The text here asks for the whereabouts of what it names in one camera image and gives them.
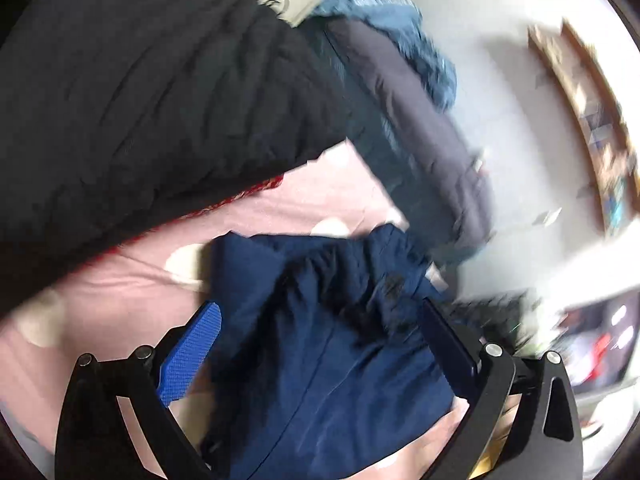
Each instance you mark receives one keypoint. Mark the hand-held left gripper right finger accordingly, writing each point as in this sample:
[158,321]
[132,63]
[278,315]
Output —
[450,350]

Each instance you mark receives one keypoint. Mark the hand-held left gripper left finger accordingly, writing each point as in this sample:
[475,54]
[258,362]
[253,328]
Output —
[192,355]

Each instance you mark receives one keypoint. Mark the navy blue padded jacket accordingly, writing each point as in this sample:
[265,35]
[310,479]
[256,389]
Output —
[310,360]

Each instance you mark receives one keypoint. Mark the pink dotted blanket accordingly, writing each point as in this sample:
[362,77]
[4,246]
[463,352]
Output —
[125,290]

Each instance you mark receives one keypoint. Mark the dark grey folded garment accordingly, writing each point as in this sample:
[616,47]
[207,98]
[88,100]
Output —
[385,175]

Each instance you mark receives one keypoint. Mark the grey bed sheet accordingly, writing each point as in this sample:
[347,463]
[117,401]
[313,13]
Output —
[410,110]

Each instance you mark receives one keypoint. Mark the black padded jacket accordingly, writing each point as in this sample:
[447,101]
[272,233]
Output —
[150,100]

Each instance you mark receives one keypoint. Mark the wooden wall shelf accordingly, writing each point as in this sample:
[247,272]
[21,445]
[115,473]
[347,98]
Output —
[590,110]

